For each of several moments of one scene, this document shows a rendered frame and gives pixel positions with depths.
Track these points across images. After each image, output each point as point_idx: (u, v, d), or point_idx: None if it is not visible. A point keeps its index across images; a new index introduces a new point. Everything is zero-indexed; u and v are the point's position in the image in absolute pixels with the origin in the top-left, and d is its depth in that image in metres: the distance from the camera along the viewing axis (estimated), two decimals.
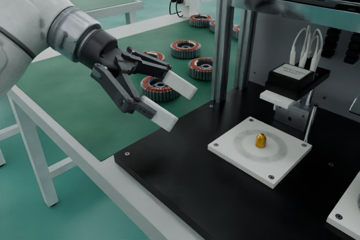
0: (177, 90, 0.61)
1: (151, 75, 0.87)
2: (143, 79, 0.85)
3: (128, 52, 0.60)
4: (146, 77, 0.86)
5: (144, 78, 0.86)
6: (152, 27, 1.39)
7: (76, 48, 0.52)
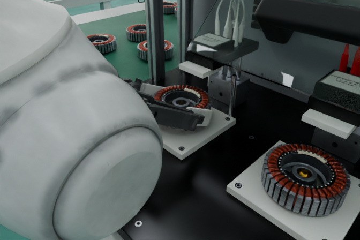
0: None
1: (155, 92, 0.57)
2: None
3: None
4: None
5: None
6: (117, 14, 1.37)
7: None
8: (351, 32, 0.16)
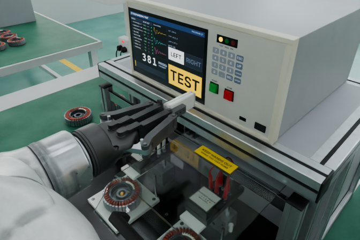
0: None
1: (106, 185, 0.87)
2: (102, 193, 0.84)
3: (104, 120, 0.50)
4: (103, 189, 0.85)
5: (103, 191, 0.85)
6: (98, 74, 1.66)
7: (90, 170, 0.41)
8: None
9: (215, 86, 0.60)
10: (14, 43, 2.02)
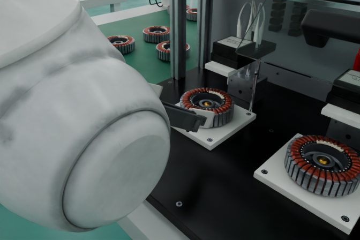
0: None
1: (183, 95, 0.63)
2: (180, 102, 0.60)
3: None
4: (180, 98, 0.61)
5: (180, 100, 0.61)
6: (130, 16, 1.42)
7: None
8: None
9: None
10: None
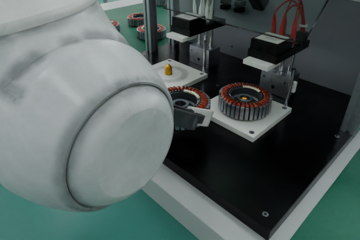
0: None
1: None
2: None
3: None
4: None
5: None
6: (119, 6, 1.59)
7: None
8: None
9: None
10: None
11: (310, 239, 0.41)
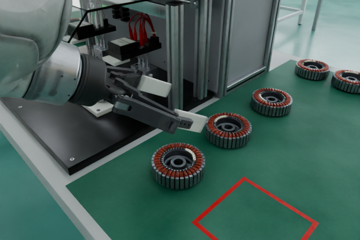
0: (154, 92, 0.59)
1: (159, 148, 0.65)
2: (152, 156, 0.63)
3: None
4: (155, 152, 0.64)
5: (154, 154, 0.63)
6: None
7: (74, 86, 0.40)
8: None
9: None
10: None
11: (98, 174, 0.63)
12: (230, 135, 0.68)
